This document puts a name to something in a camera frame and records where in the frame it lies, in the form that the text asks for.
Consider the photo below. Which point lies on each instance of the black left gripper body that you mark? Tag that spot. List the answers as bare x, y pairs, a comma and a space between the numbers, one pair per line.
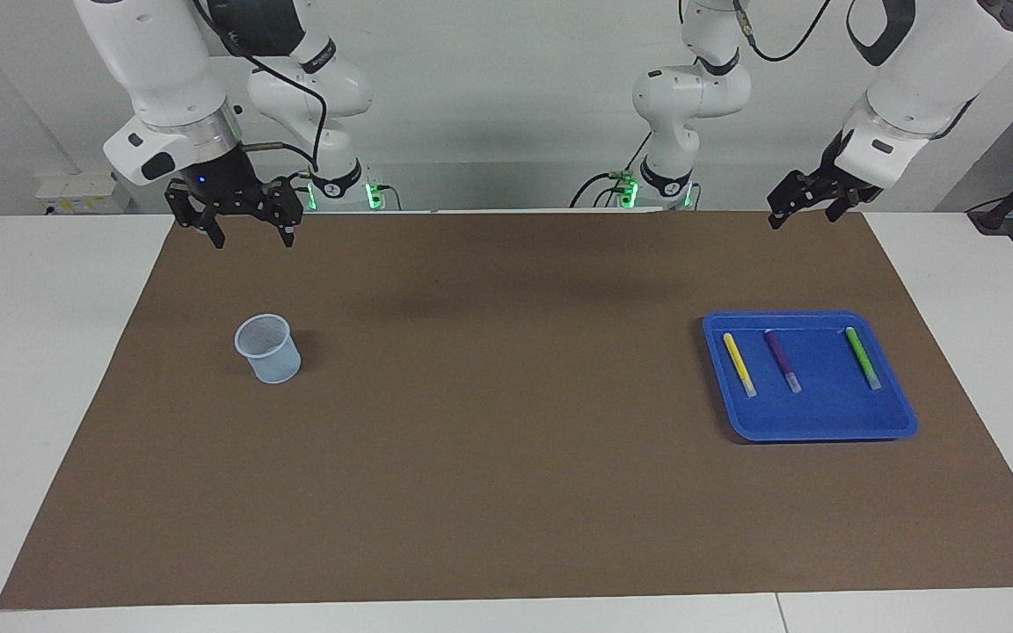
841, 176

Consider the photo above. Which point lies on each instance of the translucent plastic cup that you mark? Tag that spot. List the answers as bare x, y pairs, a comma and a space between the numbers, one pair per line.
276, 365

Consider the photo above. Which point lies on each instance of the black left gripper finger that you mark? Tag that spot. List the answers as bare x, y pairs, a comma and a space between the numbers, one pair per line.
792, 195
842, 207

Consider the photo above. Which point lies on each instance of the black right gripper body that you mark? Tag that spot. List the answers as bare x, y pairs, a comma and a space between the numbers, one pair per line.
221, 176

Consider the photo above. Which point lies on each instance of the purple marker pen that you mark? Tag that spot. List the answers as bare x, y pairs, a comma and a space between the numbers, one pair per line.
779, 353

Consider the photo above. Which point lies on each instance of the brown table mat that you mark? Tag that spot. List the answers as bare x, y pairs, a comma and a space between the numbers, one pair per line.
506, 483

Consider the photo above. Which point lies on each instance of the green lit base connector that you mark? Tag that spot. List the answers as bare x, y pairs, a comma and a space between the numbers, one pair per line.
375, 192
628, 189

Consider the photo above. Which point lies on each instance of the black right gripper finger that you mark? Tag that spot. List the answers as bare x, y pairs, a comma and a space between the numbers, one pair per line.
199, 215
287, 207

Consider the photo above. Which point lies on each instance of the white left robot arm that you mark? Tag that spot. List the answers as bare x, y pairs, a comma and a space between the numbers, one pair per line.
937, 79

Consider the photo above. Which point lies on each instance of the blue plastic tray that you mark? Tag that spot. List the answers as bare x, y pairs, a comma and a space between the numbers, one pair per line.
823, 409

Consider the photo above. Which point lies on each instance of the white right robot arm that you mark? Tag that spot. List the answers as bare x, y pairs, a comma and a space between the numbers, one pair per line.
163, 70

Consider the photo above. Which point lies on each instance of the yellow marker pen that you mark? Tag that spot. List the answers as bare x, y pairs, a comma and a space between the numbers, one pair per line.
738, 360

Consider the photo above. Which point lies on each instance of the green marker pen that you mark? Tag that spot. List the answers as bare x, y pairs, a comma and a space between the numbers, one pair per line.
861, 356

